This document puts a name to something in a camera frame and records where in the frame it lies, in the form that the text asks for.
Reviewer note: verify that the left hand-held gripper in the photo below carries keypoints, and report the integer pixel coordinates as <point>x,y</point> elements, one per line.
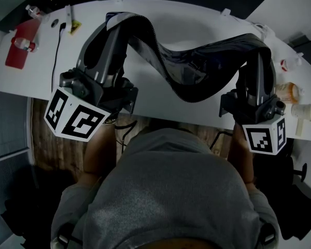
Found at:
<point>80,123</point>

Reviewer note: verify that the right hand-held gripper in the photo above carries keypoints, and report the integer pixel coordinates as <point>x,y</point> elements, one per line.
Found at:
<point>261,139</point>

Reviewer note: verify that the person's left forearm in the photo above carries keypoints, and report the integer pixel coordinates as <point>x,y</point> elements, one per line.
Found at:
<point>96,152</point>

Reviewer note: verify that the person's right forearm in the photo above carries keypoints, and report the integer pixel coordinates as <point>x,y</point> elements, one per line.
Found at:
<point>239,162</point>

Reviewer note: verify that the round desk grommet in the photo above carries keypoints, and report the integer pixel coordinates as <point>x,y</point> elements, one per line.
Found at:
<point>54,23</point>

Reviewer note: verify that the white desk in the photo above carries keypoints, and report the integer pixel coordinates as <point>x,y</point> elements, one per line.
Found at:
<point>184,25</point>

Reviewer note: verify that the orange pill bottle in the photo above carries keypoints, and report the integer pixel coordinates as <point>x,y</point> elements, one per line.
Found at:
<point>287,92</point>

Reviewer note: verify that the small bottle with red label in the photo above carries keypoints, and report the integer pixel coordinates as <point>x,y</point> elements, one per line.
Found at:
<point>290,64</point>

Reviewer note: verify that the yellow tag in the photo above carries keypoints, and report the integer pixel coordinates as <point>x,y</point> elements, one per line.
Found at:
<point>75,28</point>

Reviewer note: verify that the clear plastic wrapper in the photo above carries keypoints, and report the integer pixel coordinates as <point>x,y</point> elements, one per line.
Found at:
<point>264,30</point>

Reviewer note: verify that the white plastic bottle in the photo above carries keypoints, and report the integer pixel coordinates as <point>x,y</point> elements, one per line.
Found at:
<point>304,111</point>

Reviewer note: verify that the clear bottle with red label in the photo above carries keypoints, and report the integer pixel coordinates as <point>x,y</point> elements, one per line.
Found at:
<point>24,43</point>

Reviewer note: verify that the red flat pouch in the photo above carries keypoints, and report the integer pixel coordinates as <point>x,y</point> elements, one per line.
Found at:
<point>22,56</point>

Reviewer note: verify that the clear plastic bottle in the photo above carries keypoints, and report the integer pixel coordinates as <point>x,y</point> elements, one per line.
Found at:
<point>36,12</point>

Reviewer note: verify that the grey cabinet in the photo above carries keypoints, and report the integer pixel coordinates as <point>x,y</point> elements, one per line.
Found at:
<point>7,123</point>

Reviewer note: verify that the black office chair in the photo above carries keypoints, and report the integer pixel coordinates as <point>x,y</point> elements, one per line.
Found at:
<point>287,191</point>

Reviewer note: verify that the person's grey shirt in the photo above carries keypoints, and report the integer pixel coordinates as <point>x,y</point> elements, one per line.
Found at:
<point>171,191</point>

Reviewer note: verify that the black bag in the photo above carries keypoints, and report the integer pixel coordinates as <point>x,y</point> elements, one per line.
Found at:
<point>36,204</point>

